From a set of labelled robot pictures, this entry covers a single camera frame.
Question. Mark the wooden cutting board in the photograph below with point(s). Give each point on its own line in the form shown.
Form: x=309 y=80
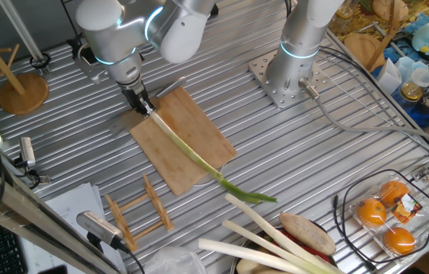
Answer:
x=191 y=137

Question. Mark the wooden knife rack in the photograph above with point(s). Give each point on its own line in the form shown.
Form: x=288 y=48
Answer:
x=157 y=205

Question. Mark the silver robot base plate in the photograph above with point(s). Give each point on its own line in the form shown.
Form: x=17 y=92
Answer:
x=264 y=72

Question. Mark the brown sweet potato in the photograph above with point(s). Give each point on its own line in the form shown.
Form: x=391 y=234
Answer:
x=307 y=234

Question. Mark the white paper box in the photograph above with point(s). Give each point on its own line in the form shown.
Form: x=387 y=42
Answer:
x=387 y=78

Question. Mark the orange fruit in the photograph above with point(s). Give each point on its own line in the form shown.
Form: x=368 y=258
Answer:
x=371 y=212
x=394 y=192
x=399 y=240

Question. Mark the small silver camera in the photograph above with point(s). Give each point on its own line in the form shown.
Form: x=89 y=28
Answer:
x=27 y=150

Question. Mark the metal bowl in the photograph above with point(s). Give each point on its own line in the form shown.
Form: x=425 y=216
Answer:
x=233 y=266

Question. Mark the clear glass bottle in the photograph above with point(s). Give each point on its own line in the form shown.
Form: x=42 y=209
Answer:
x=342 y=15

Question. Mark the orange label sticker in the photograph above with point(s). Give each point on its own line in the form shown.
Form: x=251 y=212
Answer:
x=406 y=208

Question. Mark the white paper sheets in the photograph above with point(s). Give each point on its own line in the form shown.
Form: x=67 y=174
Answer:
x=74 y=198

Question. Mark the black stand with thin rod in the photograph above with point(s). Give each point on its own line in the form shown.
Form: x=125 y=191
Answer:
x=70 y=20

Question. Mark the blue cloth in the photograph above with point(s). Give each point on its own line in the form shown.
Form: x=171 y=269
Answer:
x=423 y=114

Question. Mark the metal camera mount clamp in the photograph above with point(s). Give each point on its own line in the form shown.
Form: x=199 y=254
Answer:
x=34 y=177

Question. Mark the long scallion with green top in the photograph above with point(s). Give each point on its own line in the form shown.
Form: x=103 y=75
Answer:
x=191 y=152

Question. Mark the glass flask with yellow liquid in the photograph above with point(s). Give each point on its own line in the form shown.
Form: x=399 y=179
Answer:
x=414 y=89

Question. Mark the steel cleaver knife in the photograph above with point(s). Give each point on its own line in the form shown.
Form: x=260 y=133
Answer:
x=127 y=120

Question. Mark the aluminium frame beam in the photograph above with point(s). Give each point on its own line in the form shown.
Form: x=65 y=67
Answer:
x=28 y=213

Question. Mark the red vegetable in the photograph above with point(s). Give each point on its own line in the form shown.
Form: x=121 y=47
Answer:
x=301 y=246

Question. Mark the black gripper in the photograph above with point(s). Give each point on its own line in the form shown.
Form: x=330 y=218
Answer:
x=136 y=98

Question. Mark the round woven wooden item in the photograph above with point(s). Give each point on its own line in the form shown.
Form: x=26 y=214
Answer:
x=387 y=7

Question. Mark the wooden mug tree stand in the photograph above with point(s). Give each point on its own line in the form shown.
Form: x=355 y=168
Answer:
x=22 y=93
x=363 y=49

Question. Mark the clear plastic bag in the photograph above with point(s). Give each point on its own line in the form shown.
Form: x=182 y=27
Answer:
x=172 y=262

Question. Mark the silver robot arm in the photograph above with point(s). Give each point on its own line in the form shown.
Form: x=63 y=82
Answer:
x=298 y=34

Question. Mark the pale potato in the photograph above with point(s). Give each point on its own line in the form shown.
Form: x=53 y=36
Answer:
x=250 y=268

